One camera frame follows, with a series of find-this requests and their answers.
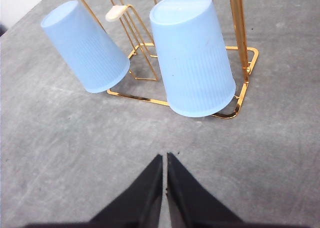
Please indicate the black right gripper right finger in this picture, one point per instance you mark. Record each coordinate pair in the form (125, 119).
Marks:
(191, 204)

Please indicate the gold wire cup rack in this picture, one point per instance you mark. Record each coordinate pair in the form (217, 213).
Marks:
(128, 22)

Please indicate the blue plastic cup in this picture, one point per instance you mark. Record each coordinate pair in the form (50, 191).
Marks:
(92, 54)
(196, 73)

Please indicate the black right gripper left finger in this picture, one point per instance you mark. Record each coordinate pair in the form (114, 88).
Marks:
(140, 205)

